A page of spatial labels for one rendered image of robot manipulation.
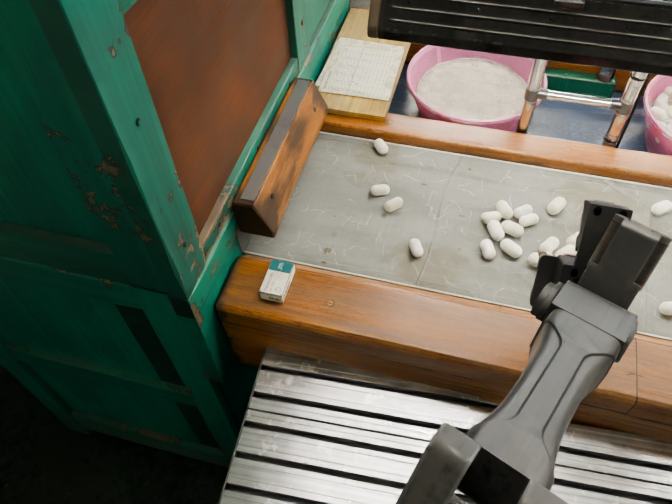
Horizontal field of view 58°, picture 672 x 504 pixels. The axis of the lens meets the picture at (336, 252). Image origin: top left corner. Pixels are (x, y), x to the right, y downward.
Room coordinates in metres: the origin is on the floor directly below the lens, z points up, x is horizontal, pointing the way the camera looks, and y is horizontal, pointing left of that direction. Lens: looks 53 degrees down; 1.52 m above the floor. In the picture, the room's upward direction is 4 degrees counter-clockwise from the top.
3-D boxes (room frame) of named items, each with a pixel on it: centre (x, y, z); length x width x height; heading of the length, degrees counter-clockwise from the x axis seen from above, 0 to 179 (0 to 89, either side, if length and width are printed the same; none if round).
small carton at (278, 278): (0.51, 0.09, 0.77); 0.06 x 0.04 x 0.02; 162
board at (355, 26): (1.03, -0.08, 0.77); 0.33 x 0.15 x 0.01; 162
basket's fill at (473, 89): (0.96, -0.29, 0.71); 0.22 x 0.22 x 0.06
